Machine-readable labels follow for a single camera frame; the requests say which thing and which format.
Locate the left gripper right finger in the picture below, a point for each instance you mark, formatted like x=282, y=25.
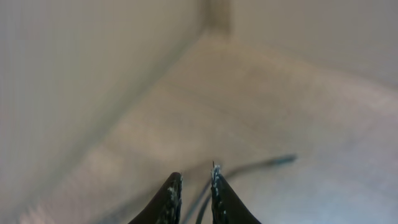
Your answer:
x=226, y=206

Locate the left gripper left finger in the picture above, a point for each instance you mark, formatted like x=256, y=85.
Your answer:
x=165, y=206

